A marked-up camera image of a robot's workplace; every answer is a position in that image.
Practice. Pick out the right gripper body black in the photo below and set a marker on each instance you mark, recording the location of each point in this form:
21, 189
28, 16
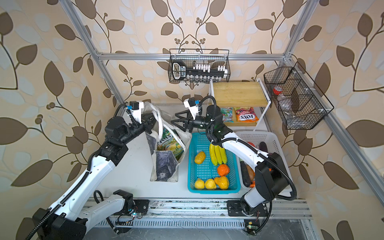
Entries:
201, 123

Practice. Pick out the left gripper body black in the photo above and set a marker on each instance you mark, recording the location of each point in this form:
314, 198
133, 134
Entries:
133, 129

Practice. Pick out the green snack bag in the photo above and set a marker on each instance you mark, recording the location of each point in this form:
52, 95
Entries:
169, 143

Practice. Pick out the white fabric grocery bag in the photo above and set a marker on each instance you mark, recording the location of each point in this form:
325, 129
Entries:
165, 165

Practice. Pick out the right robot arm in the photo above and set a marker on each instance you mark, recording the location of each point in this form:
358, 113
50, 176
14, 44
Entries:
272, 179

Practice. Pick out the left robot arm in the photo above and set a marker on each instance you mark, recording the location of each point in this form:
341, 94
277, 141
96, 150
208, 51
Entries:
65, 218

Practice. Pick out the teal candy bag lower shelf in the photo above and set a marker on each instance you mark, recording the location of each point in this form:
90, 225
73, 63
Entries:
227, 114

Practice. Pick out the red Fox's candy bag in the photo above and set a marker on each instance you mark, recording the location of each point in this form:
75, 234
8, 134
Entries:
246, 115

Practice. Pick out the yellow mango fruit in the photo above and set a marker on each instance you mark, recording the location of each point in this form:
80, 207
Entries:
200, 157

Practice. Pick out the teal plastic basket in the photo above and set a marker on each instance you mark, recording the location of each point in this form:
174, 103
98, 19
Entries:
207, 170

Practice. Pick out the black tool set in basket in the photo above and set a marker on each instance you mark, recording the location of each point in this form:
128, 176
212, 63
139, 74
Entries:
180, 71

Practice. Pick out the orange fruit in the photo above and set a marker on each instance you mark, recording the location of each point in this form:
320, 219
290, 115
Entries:
223, 170

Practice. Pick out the yellow lemon front left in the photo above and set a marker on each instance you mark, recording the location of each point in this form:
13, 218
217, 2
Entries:
199, 184

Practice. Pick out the yellow pear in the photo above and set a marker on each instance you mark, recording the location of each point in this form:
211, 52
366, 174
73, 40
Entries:
222, 182

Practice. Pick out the dark green cucumber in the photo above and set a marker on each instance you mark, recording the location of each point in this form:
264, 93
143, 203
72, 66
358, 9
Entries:
245, 175

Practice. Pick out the purple eggplant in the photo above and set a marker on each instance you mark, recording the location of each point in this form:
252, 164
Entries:
263, 147

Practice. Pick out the white plastic basket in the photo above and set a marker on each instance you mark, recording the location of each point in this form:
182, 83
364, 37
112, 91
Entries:
273, 146

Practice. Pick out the plastic bottle red cap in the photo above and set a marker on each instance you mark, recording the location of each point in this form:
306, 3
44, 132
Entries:
284, 103

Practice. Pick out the black wire basket back wall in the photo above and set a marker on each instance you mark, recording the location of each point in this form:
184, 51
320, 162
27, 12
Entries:
200, 55

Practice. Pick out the black wire basket wall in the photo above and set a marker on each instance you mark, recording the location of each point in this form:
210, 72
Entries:
310, 105
200, 55

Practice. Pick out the white wire shelf rack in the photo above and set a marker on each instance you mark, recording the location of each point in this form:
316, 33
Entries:
243, 94

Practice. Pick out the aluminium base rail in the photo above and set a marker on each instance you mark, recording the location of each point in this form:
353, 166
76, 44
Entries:
206, 213

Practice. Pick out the black wire basket right wall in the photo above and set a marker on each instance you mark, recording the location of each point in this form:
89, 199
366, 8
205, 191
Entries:
310, 105

